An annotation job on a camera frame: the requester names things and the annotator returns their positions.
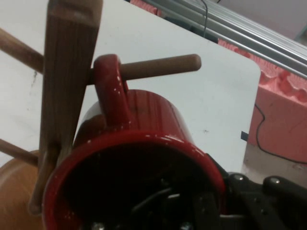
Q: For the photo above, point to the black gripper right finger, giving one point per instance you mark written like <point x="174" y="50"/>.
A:
<point x="254" y="206"/>

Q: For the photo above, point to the red ceramic mug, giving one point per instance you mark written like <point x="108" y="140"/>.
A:
<point x="148" y="115"/>

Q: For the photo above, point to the aluminium side frame rail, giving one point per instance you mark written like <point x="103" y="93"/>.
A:
<point x="251" y="31"/>

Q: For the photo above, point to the pink bubble wrap sheet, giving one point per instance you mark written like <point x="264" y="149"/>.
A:
<point x="283" y="115"/>

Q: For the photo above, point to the small black tape marker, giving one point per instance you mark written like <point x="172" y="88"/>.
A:
<point x="244" y="135"/>

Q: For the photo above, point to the wooden mug tree stand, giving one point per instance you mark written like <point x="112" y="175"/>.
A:
<point x="67" y="72"/>

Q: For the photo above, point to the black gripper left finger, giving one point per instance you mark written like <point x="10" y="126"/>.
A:
<point x="207" y="213"/>

